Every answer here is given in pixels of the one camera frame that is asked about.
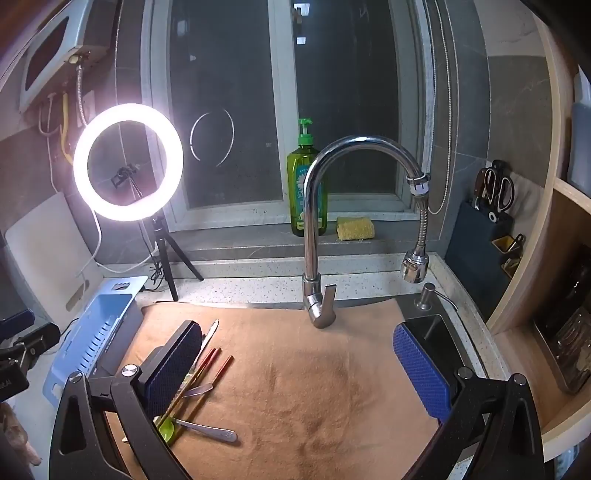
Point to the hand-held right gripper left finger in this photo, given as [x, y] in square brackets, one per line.
[173, 364]

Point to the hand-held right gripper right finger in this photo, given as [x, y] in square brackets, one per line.
[422, 374]

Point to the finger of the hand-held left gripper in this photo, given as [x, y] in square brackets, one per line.
[16, 319]
[39, 340]

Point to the red-tipped wooden chopstick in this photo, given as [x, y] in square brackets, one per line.
[207, 357]
[224, 367]

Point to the clear plastic spoon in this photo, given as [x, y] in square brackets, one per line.
[208, 334]

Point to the blue plastic basket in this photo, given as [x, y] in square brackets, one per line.
[92, 318]

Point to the green plastic spoon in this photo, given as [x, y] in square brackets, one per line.
[166, 431]

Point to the patterned metal spoon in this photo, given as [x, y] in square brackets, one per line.
[212, 431]

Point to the person's left hand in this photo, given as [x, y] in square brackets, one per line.
[16, 436]

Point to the stainless steel sink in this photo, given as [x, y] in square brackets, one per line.
[434, 330]

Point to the white cutting board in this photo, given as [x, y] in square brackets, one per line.
[41, 249]

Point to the chrome soap dispenser pump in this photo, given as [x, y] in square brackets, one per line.
[424, 295]

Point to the brown towel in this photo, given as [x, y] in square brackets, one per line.
[300, 392]

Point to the black tripod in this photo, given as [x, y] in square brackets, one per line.
[159, 240]

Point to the dark blue knife holder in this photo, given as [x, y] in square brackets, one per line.
[471, 244]

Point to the glass jar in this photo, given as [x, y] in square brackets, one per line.
[572, 341]

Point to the yellow sponge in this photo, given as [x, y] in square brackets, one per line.
[355, 228]

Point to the chrome faucet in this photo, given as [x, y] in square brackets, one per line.
[311, 230]

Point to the green dish soap bottle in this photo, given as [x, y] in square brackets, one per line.
[295, 184]

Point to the wooden shelf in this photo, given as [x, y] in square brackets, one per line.
[549, 138]

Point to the white water heater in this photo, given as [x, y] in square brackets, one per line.
[81, 27]

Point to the white window frame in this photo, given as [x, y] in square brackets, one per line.
[281, 92]

